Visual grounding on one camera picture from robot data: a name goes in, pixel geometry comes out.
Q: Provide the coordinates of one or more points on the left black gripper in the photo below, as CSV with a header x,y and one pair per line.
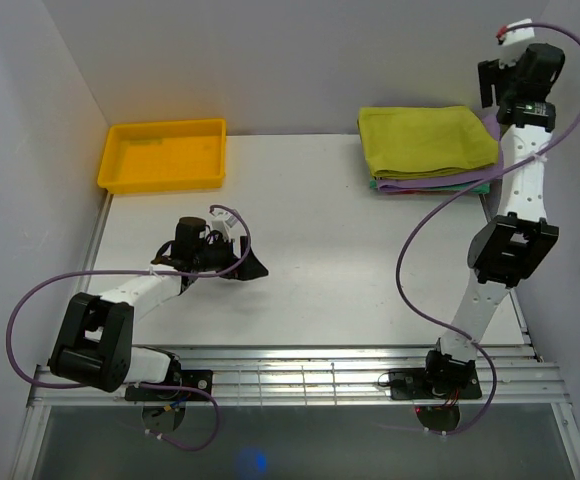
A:
x,y
248,269

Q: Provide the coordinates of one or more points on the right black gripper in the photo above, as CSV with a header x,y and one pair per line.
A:
x,y
489,71

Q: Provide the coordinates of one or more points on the yellow-green trousers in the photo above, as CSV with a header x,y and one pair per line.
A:
x,y
406,143

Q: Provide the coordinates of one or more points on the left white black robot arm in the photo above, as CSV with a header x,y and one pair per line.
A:
x,y
95,345

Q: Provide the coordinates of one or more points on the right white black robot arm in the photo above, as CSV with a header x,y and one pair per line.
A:
x,y
515,241

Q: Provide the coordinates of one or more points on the folded purple trousers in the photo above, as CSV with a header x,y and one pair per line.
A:
x,y
444,183

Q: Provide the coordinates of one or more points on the folded green garment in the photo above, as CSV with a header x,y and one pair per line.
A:
x,y
470,189

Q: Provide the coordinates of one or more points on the yellow plastic tray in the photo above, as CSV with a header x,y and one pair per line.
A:
x,y
166,156

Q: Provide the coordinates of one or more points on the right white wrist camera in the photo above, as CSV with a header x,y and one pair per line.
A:
x,y
513,39

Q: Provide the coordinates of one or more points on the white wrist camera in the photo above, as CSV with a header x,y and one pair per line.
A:
x,y
222,221
513,39

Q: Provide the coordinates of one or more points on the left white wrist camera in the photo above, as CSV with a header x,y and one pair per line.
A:
x,y
222,221

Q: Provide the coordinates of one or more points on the aluminium rail frame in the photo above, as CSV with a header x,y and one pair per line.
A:
x,y
327,356

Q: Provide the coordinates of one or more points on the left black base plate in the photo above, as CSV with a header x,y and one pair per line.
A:
x,y
179,387

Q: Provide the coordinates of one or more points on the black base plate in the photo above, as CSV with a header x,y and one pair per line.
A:
x,y
413,384
179,387

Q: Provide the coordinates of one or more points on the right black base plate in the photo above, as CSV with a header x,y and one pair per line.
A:
x,y
413,384

